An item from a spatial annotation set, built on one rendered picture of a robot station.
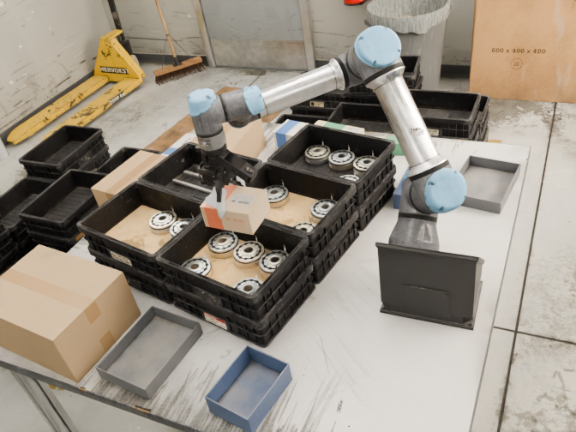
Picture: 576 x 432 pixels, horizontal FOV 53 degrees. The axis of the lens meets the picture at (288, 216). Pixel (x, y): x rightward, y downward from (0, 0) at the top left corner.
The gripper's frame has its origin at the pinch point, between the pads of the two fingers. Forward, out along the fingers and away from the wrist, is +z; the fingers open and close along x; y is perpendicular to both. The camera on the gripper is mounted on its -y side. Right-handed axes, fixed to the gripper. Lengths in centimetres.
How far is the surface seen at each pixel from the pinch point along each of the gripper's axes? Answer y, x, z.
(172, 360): 12, 33, 36
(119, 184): 74, -28, 23
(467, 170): -51, -88, 40
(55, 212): 142, -42, 60
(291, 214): -0.6, -29.8, 26.7
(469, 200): -56, -64, 36
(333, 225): -19.7, -23.4, 22.8
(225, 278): 7.1, 5.5, 26.7
